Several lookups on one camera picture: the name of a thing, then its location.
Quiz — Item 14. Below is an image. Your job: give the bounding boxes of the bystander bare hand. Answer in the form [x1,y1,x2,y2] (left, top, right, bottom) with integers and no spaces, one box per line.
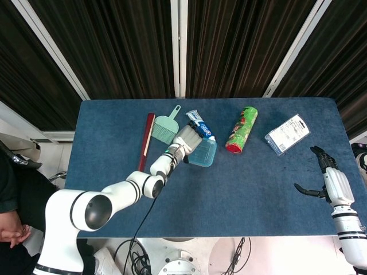
[0,220,32,249]

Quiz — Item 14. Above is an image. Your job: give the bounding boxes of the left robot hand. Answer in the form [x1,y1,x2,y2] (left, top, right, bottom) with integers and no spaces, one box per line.
[171,121,205,164]

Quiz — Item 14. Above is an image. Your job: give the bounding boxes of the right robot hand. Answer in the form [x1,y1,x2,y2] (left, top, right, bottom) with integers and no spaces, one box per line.
[294,146,356,207]

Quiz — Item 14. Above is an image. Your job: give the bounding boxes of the green chip can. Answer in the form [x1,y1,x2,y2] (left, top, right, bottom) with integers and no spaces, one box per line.
[225,106,259,155]

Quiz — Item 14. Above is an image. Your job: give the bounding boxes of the white shoe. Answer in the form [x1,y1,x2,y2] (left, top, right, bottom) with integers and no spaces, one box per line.
[93,246,122,275]

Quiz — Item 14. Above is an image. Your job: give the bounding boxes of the person in black clothes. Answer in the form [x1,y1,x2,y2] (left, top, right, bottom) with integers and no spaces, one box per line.
[0,143,97,275]

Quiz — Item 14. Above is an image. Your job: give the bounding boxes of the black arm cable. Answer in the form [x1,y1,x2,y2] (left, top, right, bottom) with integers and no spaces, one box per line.
[125,151,176,275]

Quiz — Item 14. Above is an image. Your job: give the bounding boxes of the chrome chair tube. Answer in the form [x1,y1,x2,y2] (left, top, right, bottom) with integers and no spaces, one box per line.
[48,171,68,182]

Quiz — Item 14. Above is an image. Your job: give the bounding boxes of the blue felt table mat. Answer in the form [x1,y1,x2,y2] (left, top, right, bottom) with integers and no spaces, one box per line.
[64,97,367,239]

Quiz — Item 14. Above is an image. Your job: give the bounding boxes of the mint green small brush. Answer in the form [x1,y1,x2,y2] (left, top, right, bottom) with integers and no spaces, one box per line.
[151,105,182,145]

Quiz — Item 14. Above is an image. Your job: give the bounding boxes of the dark red folded fan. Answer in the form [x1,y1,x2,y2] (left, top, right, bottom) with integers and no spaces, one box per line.
[136,113,156,173]

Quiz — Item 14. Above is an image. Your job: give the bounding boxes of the clear blister pack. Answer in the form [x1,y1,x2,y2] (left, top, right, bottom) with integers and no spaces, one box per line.
[264,113,311,156]

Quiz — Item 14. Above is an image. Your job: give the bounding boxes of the black floor cable bundle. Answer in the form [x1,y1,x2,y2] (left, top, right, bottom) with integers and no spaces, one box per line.
[114,238,151,275]

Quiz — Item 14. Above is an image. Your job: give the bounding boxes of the chrome black chair armrest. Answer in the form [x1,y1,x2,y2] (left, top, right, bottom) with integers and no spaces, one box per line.
[8,154,43,170]

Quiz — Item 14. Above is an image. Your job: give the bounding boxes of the black white device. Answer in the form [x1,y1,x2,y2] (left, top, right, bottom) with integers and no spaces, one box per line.
[351,142,367,173]

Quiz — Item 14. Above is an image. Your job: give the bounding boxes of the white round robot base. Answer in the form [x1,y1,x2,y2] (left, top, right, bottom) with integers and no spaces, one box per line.
[157,249,201,275]

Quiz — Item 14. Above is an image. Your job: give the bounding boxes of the thin black floor cable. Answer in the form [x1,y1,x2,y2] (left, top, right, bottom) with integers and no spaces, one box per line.
[220,237,252,275]

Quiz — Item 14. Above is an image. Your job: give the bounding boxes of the blue white toothpaste tube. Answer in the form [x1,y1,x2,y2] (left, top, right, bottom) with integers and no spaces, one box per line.
[185,111,217,143]

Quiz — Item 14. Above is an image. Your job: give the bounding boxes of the teal plastic lid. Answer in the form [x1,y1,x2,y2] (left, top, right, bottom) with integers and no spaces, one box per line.
[188,139,218,167]

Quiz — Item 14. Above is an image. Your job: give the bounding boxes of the white window post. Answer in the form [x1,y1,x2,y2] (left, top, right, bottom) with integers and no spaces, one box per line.
[11,0,91,101]
[263,0,333,99]
[170,0,189,99]

